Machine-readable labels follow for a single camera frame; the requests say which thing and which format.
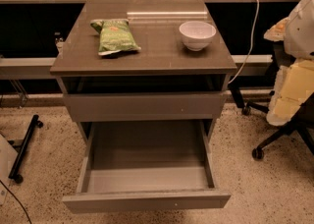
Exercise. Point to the black office chair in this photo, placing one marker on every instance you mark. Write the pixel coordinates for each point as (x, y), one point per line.
(300, 122)

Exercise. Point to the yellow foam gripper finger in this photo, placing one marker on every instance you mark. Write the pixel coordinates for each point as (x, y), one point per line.
(293, 86)
(277, 32)

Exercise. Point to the grey drawer cabinet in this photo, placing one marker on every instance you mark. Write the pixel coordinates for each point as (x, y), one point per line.
(162, 65)

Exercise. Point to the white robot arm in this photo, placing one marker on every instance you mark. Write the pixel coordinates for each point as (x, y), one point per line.
(299, 38)

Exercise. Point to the white ceramic bowl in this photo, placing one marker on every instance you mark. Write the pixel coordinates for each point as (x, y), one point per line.
(196, 35)

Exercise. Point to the green jalapeno chip bag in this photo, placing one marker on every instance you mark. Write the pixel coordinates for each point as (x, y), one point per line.
(114, 36)

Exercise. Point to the open grey bottom drawer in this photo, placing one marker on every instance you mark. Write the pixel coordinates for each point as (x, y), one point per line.
(146, 165)

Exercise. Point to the black wheeled stand base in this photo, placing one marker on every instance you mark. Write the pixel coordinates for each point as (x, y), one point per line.
(14, 173)

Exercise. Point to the closed grey middle drawer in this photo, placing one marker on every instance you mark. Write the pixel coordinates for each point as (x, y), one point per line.
(144, 107)

